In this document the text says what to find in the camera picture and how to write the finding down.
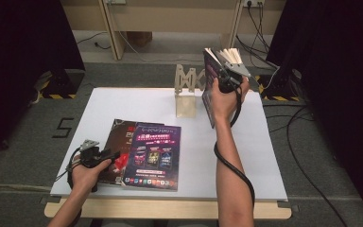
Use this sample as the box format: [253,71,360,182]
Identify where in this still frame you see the black power cables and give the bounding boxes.
[235,1,281,70]

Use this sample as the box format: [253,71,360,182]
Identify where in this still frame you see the beige wooden desk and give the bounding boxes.
[60,0,287,62]

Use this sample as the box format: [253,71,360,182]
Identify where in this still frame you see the dark purple book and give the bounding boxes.
[201,46,227,130]

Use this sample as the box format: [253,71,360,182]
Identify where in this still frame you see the thin black floor cable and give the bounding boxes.
[262,103,315,134]

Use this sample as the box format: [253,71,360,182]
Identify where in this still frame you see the grey corner bracket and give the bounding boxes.
[40,195,62,205]
[276,200,301,213]

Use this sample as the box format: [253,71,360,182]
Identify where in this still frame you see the long black floor cable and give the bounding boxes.
[285,105,350,227]

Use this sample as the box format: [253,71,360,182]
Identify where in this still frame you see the black stand with striped base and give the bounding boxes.
[254,66,304,102]
[38,68,87,100]

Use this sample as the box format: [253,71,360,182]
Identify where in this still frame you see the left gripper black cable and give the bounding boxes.
[54,147,83,191]

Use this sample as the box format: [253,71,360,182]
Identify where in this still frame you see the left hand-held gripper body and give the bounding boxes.
[78,139,109,169]

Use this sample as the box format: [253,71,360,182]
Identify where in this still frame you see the short black floor cable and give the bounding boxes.
[76,30,112,51]

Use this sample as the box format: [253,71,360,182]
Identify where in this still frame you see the dark brown and red book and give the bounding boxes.
[98,118,165,187]

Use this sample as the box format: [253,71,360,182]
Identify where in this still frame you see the person's left hand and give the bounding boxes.
[70,158,113,195]

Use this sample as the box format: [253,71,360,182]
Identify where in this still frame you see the cream expandable book rack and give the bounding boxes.
[173,63,208,119]

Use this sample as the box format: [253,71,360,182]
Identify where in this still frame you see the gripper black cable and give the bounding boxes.
[54,147,83,191]
[213,84,256,208]

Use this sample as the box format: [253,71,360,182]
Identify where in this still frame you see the white floor cable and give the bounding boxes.
[115,29,281,90]

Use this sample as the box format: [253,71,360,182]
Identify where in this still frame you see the black curtain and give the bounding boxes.
[265,0,363,226]
[0,0,87,166]

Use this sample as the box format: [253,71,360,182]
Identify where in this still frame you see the wall socket with plugs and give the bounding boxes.
[243,0,267,9]

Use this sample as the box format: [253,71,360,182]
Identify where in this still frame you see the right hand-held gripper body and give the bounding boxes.
[218,61,252,95]

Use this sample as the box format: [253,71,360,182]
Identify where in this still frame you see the purple magazine with pink label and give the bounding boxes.
[121,123,182,192]

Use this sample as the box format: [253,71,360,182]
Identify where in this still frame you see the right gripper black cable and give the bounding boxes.
[213,84,256,208]

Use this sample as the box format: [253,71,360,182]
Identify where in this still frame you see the person's right hand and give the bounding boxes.
[210,76,251,124]

